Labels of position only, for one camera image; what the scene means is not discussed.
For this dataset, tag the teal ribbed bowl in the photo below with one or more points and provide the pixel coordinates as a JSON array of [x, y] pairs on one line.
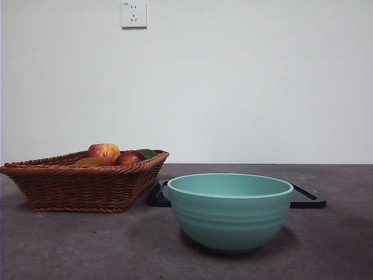
[[230, 221]]

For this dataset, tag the green fruit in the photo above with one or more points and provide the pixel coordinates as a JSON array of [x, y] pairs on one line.
[[148, 153]]

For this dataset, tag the dark red apple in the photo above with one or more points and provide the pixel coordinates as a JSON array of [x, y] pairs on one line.
[[129, 159]]

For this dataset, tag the red yellow apple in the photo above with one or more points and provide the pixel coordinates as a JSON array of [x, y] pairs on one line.
[[105, 152]]

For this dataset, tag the brown wicker basket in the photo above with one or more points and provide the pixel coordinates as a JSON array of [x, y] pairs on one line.
[[73, 186]]

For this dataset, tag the dark rectangular tray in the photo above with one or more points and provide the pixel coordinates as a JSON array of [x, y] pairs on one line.
[[309, 201]]

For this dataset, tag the white wall socket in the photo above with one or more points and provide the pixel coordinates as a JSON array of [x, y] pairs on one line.
[[134, 14]]

